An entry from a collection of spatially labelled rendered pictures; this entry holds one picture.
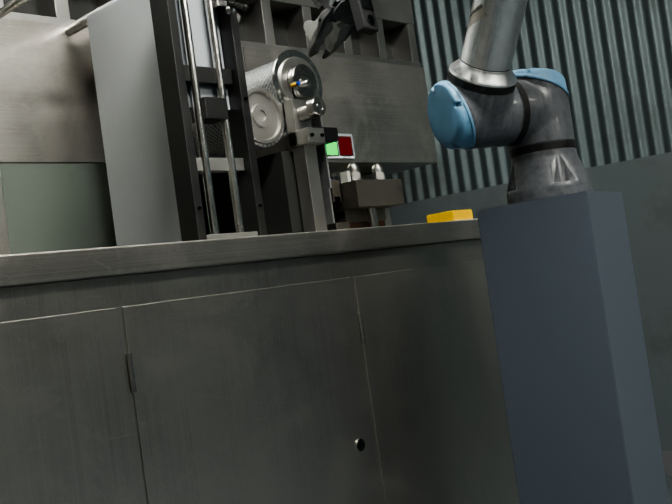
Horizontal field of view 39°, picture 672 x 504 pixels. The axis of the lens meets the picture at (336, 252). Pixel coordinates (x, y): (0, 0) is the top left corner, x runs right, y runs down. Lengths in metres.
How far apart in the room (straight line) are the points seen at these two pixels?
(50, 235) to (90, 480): 0.79
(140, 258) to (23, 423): 0.28
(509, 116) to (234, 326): 0.58
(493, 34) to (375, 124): 1.22
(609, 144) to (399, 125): 0.95
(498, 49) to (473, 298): 0.60
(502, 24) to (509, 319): 0.50
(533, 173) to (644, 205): 1.80
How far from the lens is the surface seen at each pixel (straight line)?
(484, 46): 1.58
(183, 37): 1.77
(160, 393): 1.41
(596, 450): 1.64
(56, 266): 1.30
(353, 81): 2.72
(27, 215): 2.01
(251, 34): 2.57
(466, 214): 1.99
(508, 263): 1.65
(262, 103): 1.99
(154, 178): 1.87
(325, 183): 2.09
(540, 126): 1.68
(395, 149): 2.80
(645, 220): 3.44
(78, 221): 2.06
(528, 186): 1.66
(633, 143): 3.47
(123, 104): 1.96
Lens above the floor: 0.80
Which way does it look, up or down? 2 degrees up
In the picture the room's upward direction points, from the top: 8 degrees counter-clockwise
